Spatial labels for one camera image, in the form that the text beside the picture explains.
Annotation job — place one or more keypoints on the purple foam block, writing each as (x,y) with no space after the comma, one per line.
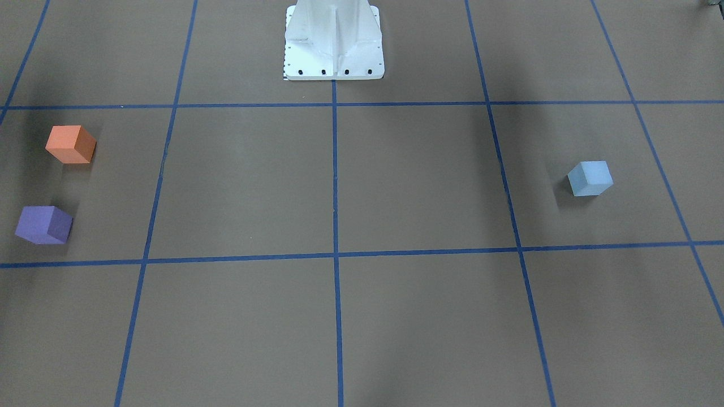
(44,225)

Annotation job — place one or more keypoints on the light blue foam block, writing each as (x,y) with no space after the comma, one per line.
(590,178)

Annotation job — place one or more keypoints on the orange foam block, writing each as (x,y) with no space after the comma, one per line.
(71,144)

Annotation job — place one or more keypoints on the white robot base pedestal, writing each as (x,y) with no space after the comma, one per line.
(333,40)

